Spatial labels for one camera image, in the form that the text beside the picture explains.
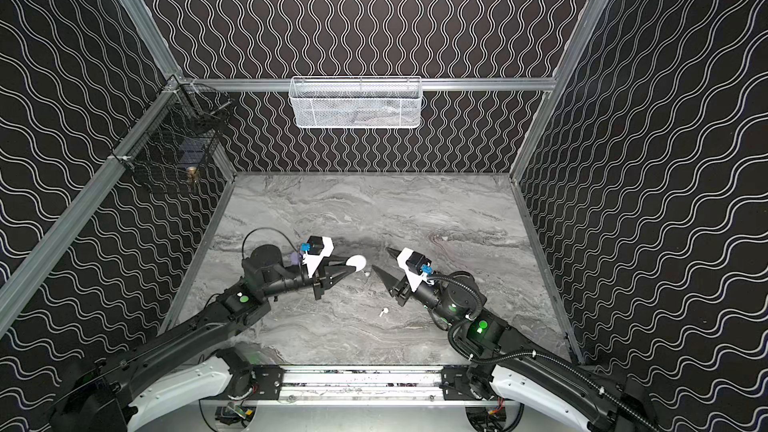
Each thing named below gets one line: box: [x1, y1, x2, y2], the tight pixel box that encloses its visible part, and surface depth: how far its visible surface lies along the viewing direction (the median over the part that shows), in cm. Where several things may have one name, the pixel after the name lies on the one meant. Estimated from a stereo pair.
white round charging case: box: [345, 254, 367, 272], surface depth 70 cm
